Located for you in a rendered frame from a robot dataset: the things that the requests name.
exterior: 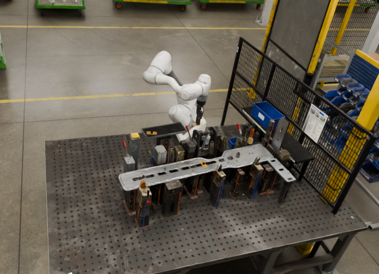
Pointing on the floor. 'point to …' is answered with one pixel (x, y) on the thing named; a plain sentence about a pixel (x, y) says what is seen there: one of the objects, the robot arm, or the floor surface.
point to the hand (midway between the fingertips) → (198, 120)
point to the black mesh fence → (305, 134)
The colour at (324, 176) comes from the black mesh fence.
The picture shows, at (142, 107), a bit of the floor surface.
